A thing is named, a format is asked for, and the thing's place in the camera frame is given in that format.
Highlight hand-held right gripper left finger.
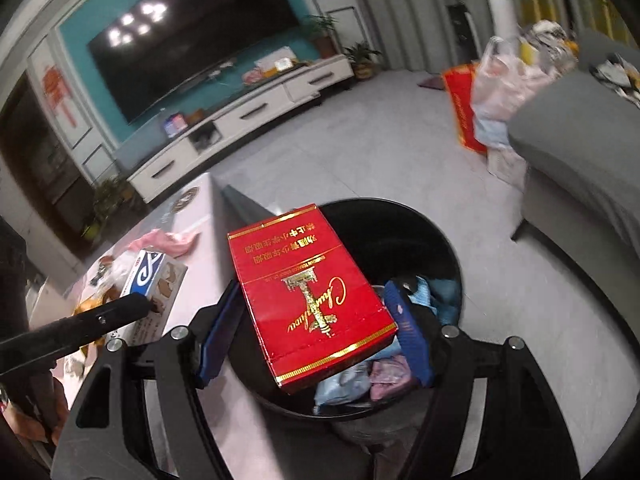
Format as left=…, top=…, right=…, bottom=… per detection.
left=50, top=280, right=242, bottom=480

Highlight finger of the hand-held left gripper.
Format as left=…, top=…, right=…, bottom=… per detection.
left=0, top=292, right=155, bottom=376

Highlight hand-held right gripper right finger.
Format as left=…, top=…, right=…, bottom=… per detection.
left=384, top=281, right=581, bottom=480

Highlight small pink wrapper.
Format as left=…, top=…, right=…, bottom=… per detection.
left=370, top=355, right=418, bottom=401

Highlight blue face mask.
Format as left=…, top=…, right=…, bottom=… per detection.
left=400, top=275, right=463, bottom=328

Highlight white plastic bag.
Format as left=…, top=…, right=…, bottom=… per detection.
left=90, top=255, right=136, bottom=291

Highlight blue white biscuit box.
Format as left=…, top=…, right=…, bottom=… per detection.
left=112, top=247, right=188, bottom=346

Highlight clear blue plastic bag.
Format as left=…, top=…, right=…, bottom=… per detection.
left=314, top=365, right=373, bottom=408

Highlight red gold carton box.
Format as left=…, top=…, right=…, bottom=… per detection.
left=227, top=204, right=399, bottom=397

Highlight black round bin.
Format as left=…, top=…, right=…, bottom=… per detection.
left=222, top=197, right=463, bottom=423

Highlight pink plastic bag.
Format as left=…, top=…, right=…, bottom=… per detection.
left=127, top=227, right=201, bottom=258

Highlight person's left hand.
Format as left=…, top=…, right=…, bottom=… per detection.
left=2, top=385, right=51, bottom=442

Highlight yellow snack bag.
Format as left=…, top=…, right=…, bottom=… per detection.
left=75, top=285, right=126, bottom=317

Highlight potted plants on black stand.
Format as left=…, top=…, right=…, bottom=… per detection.
left=80, top=175, right=136, bottom=246

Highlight red hanging knot ornament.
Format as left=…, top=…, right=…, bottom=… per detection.
left=40, top=62, right=78, bottom=133

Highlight white paper bag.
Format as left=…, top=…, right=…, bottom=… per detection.
left=487, top=147, right=526, bottom=186

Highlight white television cabinet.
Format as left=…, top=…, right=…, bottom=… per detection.
left=125, top=54, right=357, bottom=205

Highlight red paper bag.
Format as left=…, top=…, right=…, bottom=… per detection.
left=442, top=62, right=488, bottom=156

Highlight grey sofa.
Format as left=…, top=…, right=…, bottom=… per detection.
left=507, top=30, right=640, bottom=326

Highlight full translucent plastic bag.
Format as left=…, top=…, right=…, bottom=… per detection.
left=470, top=37, right=541, bottom=151

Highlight small potted plant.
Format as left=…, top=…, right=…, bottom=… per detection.
left=344, top=42, right=383, bottom=81

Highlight large black television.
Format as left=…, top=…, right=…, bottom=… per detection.
left=86, top=0, right=321, bottom=126

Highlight black upright vacuum cleaner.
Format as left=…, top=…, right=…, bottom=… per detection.
left=445, top=4, right=478, bottom=73

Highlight tall potted plant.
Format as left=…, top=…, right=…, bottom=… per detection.
left=302, top=14, right=341, bottom=60

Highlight pile of patterned clothes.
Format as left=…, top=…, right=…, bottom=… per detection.
left=520, top=20, right=581, bottom=68

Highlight black white clothing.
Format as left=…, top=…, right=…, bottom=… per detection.
left=592, top=57, right=640, bottom=108

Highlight white board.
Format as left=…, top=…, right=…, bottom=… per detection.
left=487, top=0, right=516, bottom=48

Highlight grey curtain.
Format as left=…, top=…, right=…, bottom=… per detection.
left=345, top=0, right=526, bottom=73

